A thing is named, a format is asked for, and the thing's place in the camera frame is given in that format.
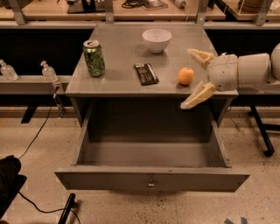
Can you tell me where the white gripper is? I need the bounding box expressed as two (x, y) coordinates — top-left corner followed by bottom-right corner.
(180, 48), (238, 109)

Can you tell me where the orange fruit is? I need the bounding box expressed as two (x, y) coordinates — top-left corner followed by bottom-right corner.
(178, 67), (194, 85)

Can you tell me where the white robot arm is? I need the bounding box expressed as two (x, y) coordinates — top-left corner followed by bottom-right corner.
(180, 44), (280, 109)

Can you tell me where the grey cabinet counter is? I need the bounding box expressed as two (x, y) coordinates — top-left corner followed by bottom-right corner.
(66, 23), (237, 129)

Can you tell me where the grey open top drawer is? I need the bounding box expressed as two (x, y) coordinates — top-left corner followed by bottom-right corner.
(55, 107), (249, 193)

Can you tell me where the black snack bar packet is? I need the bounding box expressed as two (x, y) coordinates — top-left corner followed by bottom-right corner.
(134, 63), (159, 86)

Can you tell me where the white bowl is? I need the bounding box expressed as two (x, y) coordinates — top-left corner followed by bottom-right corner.
(142, 29), (172, 53)

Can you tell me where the black chair base leg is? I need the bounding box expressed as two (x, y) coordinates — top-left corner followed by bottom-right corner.
(249, 105), (280, 157)

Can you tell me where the green soda can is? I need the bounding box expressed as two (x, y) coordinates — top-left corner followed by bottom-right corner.
(83, 39), (105, 77)

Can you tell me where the clear pump sanitizer bottle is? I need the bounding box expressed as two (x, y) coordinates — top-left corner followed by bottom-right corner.
(41, 60), (58, 82)

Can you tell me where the black stand foot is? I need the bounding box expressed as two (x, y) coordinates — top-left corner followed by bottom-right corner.
(58, 193), (76, 224)

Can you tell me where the clear sanitizer bottle far left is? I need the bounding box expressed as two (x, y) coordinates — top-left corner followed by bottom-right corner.
(0, 59), (18, 81)

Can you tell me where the black object lower left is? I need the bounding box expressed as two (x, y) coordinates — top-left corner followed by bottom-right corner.
(0, 155), (27, 218)

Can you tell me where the black coiled cable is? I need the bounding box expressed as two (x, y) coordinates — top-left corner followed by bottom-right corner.
(121, 0), (151, 10)

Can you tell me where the metal drawer handle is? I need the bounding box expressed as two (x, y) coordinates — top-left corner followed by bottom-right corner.
(147, 178), (156, 189)

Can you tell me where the black floor cable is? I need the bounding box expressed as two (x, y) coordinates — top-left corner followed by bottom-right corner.
(17, 84), (64, 160)

